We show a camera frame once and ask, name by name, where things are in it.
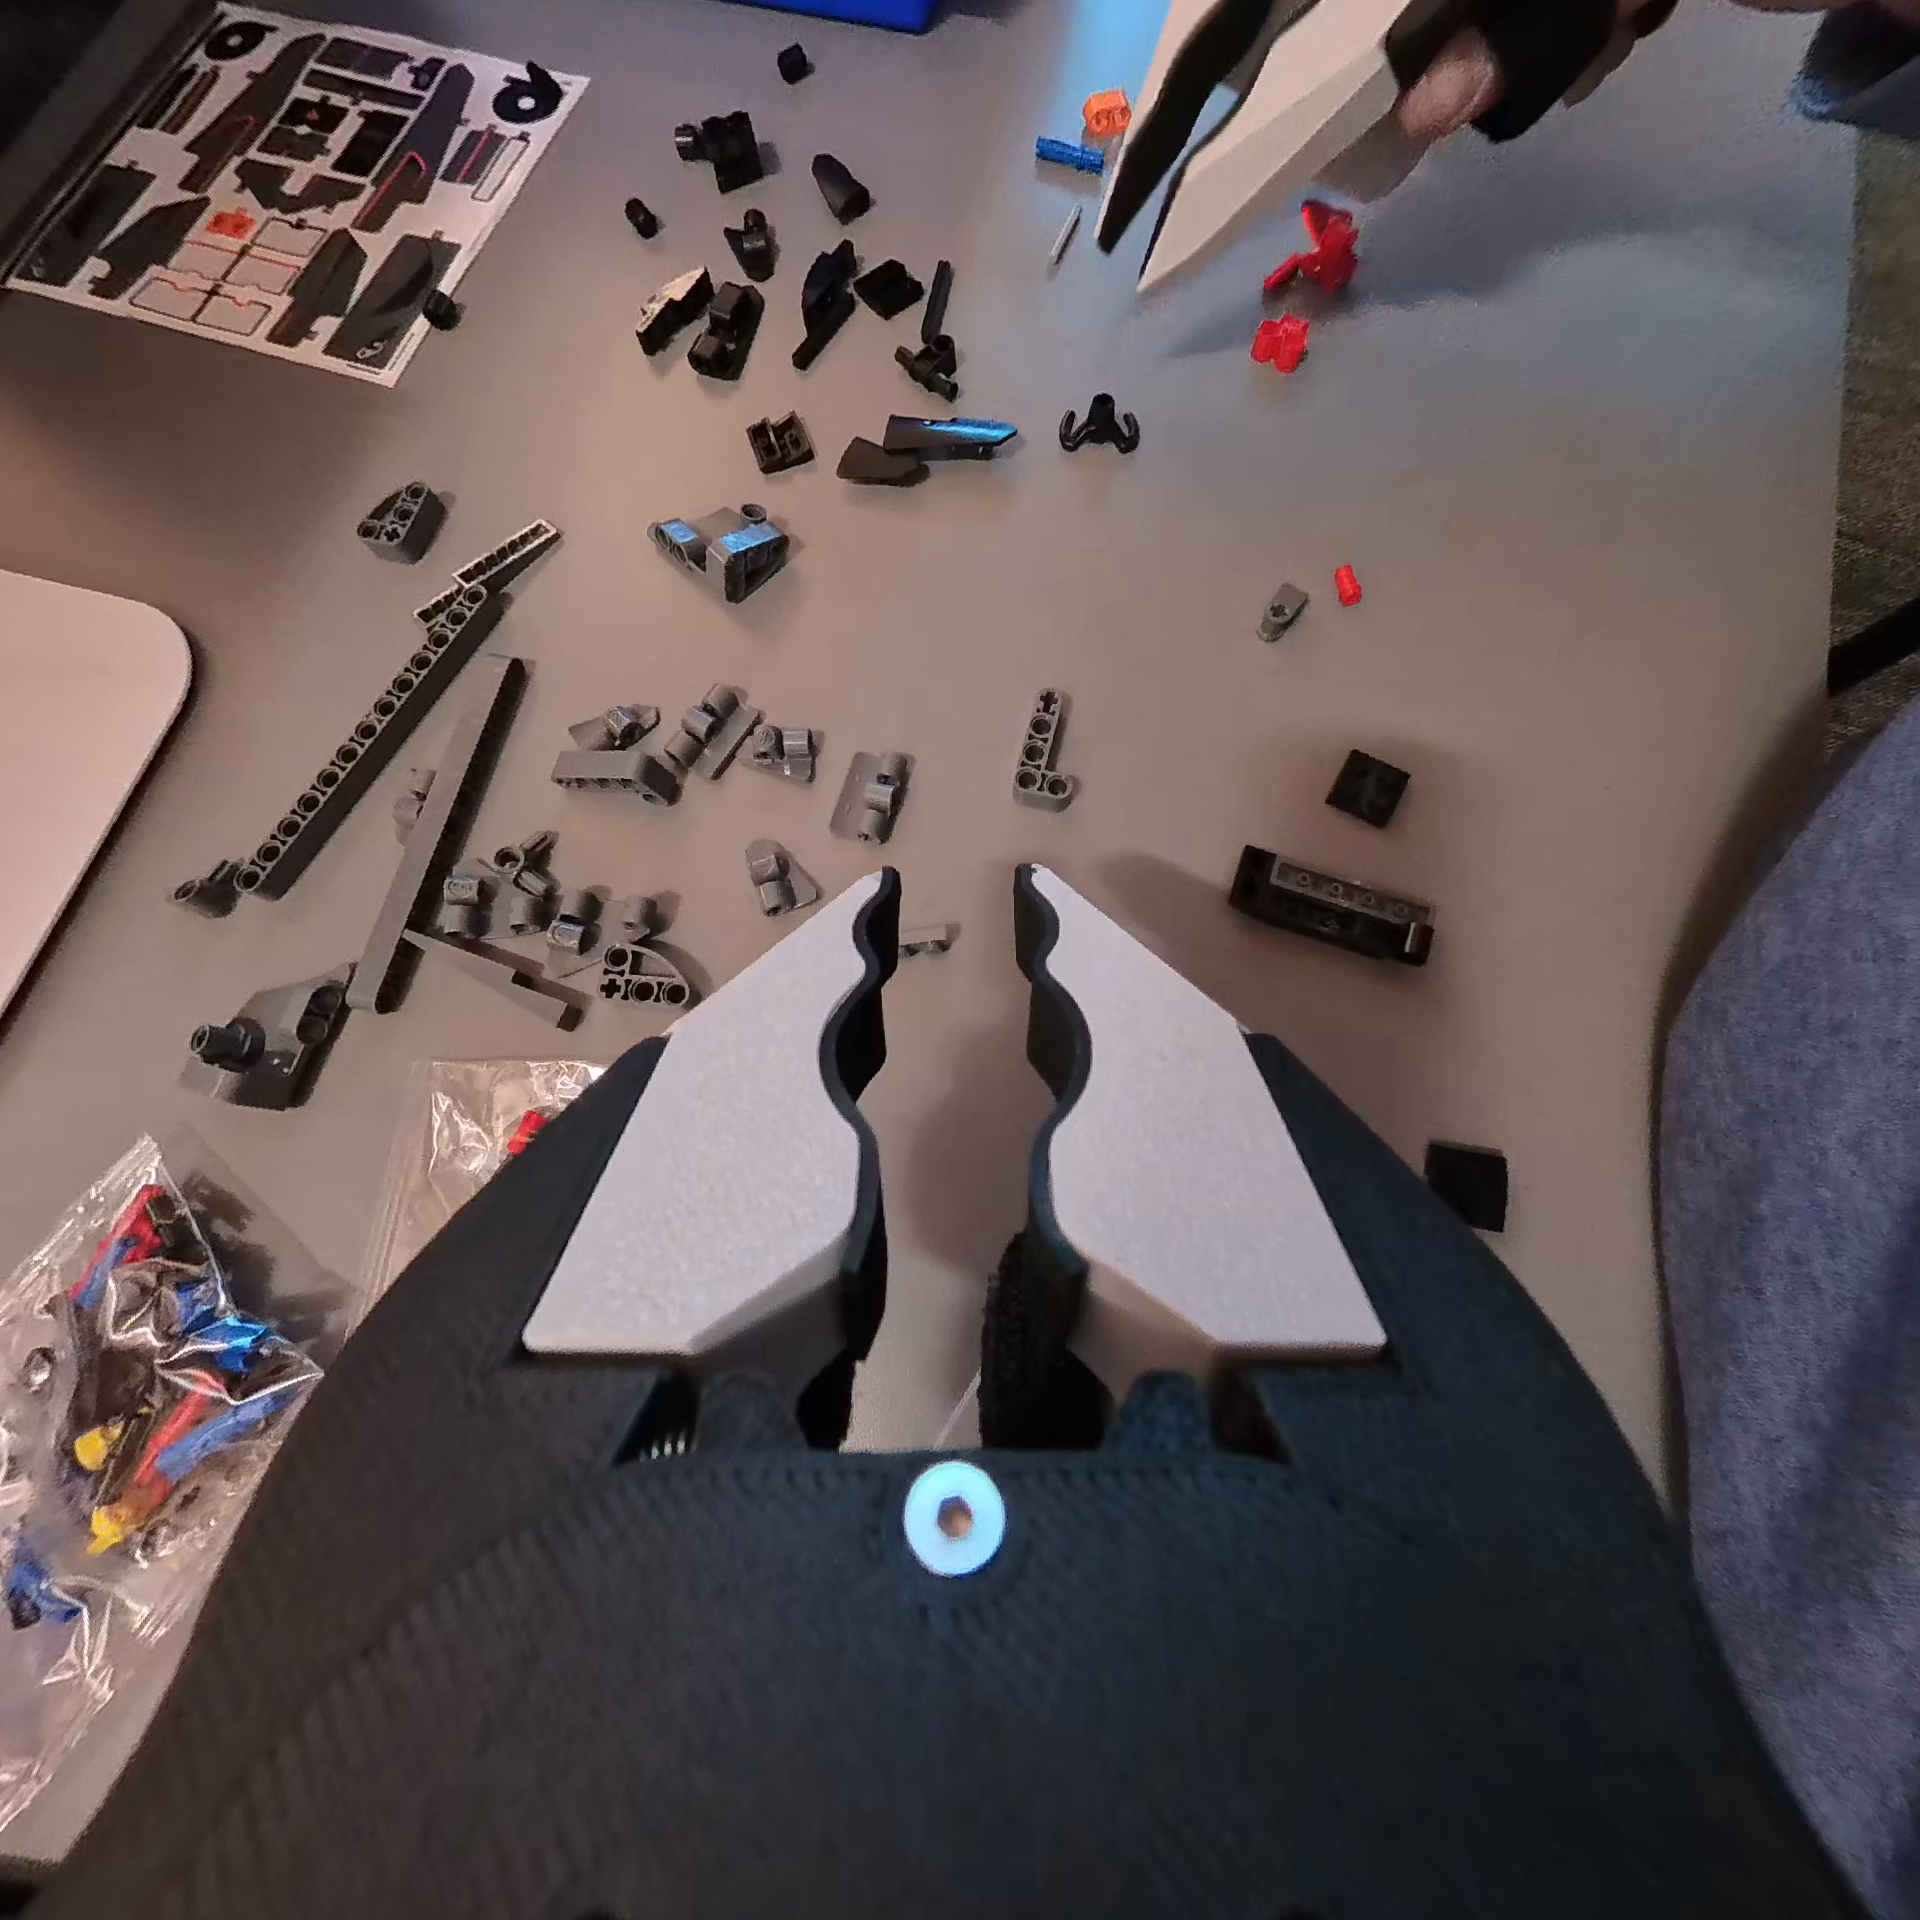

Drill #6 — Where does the dark grey curved holed block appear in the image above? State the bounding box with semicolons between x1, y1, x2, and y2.
354;480;453;568

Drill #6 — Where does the black smooth lego tile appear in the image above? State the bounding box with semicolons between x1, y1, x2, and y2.
1423;1140;1513;1236

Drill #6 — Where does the long black lego brick assembly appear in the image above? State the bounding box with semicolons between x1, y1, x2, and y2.
1227;842;1441;969

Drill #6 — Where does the clear bag of red pieces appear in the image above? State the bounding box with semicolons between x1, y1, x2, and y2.
366;1055;610;1321

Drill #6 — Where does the group of small dark grey connectors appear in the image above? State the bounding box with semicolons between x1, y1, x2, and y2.
443;682;918;962

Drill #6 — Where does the long dark grey holed beam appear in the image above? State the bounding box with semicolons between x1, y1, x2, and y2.
241;587;512;901

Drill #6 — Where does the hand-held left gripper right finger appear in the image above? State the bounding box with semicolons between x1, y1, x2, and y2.
1012;862;1388;1380

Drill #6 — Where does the clear bag of blue pieces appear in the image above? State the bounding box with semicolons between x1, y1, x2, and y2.
0;1132;354;1824

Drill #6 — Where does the lego sticker sheet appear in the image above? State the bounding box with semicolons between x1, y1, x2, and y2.
4;0;593;390

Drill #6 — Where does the black lego set box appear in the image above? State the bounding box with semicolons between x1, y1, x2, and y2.
0;0;228;279

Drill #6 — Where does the black square lego plate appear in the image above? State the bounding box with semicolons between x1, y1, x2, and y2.
1325;746;1417;833

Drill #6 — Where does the white rounded base board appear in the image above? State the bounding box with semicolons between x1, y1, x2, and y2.
0;566;199;1021

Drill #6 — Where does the long dark grey smooth panel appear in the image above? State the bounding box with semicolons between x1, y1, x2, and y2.
349;654;531;1013

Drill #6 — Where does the dark grey long wedge slope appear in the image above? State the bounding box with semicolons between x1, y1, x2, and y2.
403;918;591;1037

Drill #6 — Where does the person's blue clothing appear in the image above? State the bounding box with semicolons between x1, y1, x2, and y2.
1650;720;1920;1920

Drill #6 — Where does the dark grey panel piece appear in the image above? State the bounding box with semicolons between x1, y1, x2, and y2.
647;504;794;608

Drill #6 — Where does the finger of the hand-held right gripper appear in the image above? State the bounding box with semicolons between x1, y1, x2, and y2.
1134;0;1430;293
1094;0;1308;258

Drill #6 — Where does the person's right hand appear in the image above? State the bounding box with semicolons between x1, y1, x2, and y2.
1402;48;1506;139

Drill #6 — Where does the dark grey studded wedge plate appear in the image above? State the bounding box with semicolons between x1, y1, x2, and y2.
408;515;564;619

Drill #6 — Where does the dark grey L-shaped beam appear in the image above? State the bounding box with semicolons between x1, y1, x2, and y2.
1010;685;1086;815

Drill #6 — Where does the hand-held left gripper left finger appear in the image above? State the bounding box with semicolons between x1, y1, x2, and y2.
521;865;906;1380

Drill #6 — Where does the group of small black pieces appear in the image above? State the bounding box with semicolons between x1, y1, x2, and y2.
425;40;1023;485

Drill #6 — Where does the dark grey panel with pin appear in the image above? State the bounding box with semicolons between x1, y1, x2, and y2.
180;965;360;1115

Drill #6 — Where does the dark grey half-round beam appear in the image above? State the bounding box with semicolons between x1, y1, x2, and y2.
596;938;702;1013

